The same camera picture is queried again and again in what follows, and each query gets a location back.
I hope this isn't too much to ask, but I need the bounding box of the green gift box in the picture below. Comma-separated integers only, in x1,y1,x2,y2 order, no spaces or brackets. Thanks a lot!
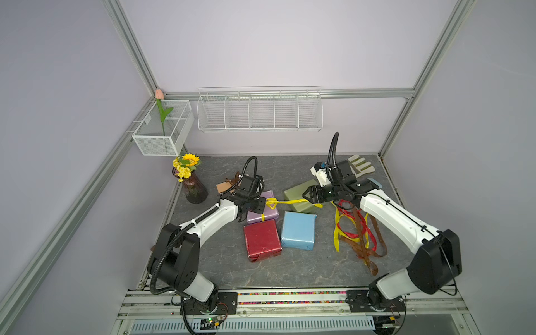
283,180,322,214

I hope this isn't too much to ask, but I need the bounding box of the brown ribbon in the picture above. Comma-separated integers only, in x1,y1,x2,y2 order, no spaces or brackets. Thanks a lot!
226,171,242,186
334,201,388,276

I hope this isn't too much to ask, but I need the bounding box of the orange gift box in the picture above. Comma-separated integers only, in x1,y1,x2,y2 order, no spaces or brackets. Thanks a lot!
216,179,236,193

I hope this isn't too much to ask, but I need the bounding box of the purple gift box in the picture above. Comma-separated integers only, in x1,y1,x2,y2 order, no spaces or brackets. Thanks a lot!
247,205,280,225

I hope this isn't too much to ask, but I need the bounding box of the blue gift box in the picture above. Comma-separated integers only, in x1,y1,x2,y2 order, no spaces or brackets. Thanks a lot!
281,212,317,251

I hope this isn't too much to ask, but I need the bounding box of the yellow ribbon of red box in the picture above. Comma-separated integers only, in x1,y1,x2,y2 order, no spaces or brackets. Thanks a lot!
332,202,376,253

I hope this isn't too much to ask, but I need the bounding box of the red gift box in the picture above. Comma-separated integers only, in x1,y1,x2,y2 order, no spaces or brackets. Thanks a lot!
244,220,282,262

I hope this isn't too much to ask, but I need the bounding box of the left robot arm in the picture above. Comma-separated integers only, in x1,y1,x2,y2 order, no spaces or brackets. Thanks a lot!
147,175,266,309

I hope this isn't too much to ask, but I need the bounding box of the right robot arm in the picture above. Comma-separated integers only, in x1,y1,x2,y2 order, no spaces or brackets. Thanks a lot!
303,161,462,308

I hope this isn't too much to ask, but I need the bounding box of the white gardening glove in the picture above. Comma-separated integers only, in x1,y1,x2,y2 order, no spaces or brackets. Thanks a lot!
348,154,375,179

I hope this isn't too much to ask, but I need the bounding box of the light blue garden trowel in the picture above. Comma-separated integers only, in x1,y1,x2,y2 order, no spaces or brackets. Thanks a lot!
368,178,382,189

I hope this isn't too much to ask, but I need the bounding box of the dark glass vase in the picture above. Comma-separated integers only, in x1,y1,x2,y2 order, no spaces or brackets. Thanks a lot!
172,167,208,204

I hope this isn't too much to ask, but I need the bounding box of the yellow sunflower bouquet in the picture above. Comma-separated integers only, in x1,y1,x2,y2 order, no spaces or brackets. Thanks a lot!
172,153,201,182

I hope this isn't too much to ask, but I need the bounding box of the small white mesh basket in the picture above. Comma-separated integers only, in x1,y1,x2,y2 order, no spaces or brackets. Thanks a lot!
132,100,194,157

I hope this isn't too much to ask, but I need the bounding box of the artificial pink tulip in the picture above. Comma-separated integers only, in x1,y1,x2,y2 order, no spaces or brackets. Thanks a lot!
155,89,174,136

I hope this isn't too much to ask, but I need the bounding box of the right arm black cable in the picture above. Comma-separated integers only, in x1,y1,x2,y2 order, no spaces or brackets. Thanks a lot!
326,131,459,297

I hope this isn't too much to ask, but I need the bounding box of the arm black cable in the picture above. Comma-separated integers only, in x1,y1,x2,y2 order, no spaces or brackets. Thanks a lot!
326,131,459,297
149,155,265,296

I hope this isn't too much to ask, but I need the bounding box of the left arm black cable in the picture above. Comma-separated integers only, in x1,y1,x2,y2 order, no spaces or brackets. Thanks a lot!
149,155,265,296

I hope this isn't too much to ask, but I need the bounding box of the long white wire basket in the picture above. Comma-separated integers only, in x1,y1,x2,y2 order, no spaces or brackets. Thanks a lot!
197,86,323,132

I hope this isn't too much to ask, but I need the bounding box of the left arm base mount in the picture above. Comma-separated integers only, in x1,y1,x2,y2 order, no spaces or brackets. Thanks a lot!
183,290,238,315

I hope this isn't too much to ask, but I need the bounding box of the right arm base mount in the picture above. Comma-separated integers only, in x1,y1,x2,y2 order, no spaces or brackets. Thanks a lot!
345,288,406,313

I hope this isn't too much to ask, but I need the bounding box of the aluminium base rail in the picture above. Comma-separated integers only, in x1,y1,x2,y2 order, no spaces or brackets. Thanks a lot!
111,288,480,334

